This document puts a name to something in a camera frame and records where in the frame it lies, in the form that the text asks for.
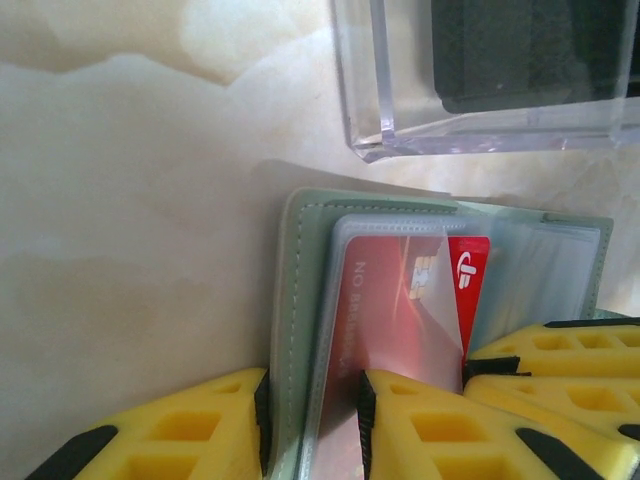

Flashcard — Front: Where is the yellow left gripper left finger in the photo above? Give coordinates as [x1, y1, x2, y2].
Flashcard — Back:
[22, 367, 275, 480]

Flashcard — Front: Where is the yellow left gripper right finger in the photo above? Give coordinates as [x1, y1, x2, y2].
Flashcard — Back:
[356, 368, 640, 480]

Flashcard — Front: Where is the red credit card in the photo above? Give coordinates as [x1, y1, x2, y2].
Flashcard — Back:
[318, 234, 494, 442]

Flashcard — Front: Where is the green card holder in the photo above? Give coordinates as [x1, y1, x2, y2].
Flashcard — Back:
[272, 187, 615, 480]

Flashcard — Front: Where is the black VIP credit card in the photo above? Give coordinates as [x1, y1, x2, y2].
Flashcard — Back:
[431, 0, 630, 115]

